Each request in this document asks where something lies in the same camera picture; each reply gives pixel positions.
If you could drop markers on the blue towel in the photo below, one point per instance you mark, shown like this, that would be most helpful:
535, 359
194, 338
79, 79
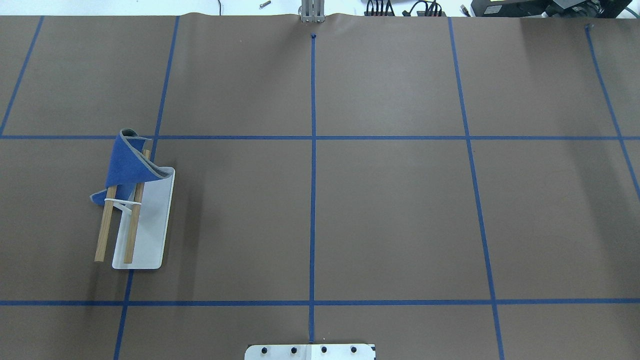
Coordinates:
127, 168

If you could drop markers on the white wooden towel rack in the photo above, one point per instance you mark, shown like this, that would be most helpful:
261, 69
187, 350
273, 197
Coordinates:
142, 230

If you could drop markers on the brown paper table cover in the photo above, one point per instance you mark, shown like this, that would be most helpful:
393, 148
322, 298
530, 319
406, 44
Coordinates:
447, 188

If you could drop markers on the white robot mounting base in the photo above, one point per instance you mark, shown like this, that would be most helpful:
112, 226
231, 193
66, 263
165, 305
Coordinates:
336, 351

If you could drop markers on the black power strip with plugs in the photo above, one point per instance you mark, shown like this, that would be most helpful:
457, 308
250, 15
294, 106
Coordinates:
416, 9

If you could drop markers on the black equipment box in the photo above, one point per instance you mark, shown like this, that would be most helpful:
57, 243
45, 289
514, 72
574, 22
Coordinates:
600, 9

